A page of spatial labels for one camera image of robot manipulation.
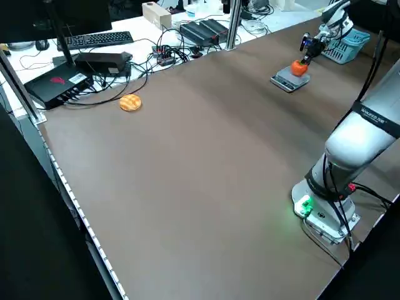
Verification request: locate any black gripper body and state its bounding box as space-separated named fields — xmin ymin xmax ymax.
xmin=307 ymin=37 xmax=328 ymax=58

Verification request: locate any red tomato with green stem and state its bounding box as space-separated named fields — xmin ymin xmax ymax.
xmin=291 ymin=59 xmax=309 ymax=77

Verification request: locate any light blue plastic basket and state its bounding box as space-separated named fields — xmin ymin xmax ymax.
xmin=321 ymin=29 xmax=372 ymax=66

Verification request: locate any silver kitchen scale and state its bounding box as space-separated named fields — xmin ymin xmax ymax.
xmin=270 ymin=66 xmax=312 ymax=94

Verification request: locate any white tape roll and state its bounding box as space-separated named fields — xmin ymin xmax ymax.
xmin=243 ymin=20 xmax=268 ymax=34

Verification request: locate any black power brick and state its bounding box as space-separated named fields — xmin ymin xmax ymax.
xmin=180 ymin=21 xmax=216 ymax=46
xmin=199 ymin=18 xmax=229 ymax=40

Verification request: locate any grey USB hub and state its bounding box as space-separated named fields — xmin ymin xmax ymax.
xmin=152 ymin=44 xmax=176 ymax=66

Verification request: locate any wooden box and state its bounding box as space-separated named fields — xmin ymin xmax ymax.
xmin=142 ymin=2 xmax=173 ymax=31

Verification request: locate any white desk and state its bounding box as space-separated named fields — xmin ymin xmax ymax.
xmin=0 ymin=0 xmax=323 ymax=124

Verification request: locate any round orange checkered bread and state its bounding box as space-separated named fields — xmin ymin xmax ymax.
xmin=119 ymin=94 xmax=144 ymax=113

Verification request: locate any black power adapter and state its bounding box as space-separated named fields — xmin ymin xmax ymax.
xmin=74 ymin=51 xmax=134 ymax=78

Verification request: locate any black keyboard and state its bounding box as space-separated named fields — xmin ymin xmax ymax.
xmin=56 ymin=31 xmax=134 ymax=52

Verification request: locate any black computer monitor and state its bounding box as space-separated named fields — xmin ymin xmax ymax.
xmin=0 ymin=0 xmax=113 ymax=44

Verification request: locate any black monitor stand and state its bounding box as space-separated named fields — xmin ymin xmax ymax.
xmin=45 ymin=0 xmax=82 ymax=68

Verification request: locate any black box with red logo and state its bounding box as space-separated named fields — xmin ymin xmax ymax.
xmin=24 ymin=66 xmax=95 ymax=110

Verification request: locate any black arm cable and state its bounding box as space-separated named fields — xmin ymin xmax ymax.
xmin=356 ymin=31 xmax=388 ymax=104

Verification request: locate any aluminium frame post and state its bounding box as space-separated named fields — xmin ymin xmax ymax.
xmin=226 ymin=0 xmax=244 ymax=51

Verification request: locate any black base cable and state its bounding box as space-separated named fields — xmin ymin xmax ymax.
xmin=318 ymin=156 xmax=354 ymax=251

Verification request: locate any black desk cable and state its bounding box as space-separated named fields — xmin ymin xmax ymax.
xmin=62 ymin=62 xmax=151 ymax=109

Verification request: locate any aluminium table edge rail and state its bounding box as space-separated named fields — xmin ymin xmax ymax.
xmin=36 ymin=123 xmax=129 ymax=300

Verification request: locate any aluminium corner post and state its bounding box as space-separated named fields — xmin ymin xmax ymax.
xmin=0 ymin=49 xmax=48 ymax=124

